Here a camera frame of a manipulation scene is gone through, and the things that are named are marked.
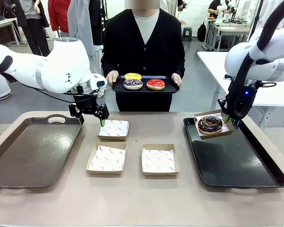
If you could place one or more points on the large white table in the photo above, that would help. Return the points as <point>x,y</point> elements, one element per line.
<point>210,63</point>

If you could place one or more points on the person left forearm black sleeve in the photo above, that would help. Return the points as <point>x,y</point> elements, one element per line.
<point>178,63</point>

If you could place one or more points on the grey plastic stool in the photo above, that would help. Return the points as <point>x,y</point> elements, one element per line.
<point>187,30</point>

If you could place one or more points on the chocolate glazed donut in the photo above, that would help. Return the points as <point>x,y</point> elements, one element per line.
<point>204,127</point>

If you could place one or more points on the small black serving tray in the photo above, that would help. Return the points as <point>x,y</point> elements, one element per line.
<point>144,91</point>

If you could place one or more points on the small white background table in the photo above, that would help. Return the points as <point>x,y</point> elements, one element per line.
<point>2,23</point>

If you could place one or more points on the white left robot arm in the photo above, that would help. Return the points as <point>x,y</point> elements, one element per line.
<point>61,61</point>

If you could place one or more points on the grey background workbench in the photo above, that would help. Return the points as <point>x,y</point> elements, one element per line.
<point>227,29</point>

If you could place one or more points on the person in black cardigan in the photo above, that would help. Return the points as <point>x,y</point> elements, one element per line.
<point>132,47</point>

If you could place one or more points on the square brown cardboard box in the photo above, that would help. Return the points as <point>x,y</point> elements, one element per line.
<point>112,138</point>
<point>159,174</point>
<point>217,136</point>
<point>104,172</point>

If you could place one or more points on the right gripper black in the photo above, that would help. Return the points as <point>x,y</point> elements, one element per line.
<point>248,94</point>

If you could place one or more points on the yellow glazed donut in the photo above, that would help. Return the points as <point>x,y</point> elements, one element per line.
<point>133,76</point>

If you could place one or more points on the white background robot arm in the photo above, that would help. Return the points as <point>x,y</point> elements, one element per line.
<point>221,11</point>

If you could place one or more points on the person left hand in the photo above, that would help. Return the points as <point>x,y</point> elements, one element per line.
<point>177,80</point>

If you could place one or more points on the person right hand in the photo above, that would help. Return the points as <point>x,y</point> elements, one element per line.
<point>111,77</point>

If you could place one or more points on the white red-printed paper liner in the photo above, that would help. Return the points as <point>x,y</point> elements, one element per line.
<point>114,128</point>
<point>158,160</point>
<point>225,128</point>
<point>106,158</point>

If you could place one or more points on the large brown serving tray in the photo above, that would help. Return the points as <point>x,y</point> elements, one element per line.
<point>26,160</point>

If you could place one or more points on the person right forearm black sleeve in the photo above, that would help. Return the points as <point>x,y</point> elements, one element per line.
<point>107,63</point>

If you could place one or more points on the black backpack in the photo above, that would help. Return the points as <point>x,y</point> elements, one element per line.
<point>201,32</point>

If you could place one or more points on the white sprinkled chocolate donut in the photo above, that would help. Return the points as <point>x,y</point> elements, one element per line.
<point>133,84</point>

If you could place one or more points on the large black serving tray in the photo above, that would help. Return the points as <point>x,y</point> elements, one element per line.
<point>234,160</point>

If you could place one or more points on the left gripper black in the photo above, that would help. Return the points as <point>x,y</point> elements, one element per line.
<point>86,101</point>

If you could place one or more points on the red glazed donut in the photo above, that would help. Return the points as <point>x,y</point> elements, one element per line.
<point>155,85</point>

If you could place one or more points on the mannequin in black jacket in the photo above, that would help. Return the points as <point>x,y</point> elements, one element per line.
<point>35,30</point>

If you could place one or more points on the grey hanging garment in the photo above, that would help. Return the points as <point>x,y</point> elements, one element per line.
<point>79,28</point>

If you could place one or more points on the red hanging garment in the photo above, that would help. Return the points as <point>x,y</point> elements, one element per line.
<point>58,16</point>

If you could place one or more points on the black hanging garment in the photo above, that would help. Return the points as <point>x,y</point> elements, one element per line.
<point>97,23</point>

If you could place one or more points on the background person in black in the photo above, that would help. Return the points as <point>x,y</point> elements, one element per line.
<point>213,8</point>

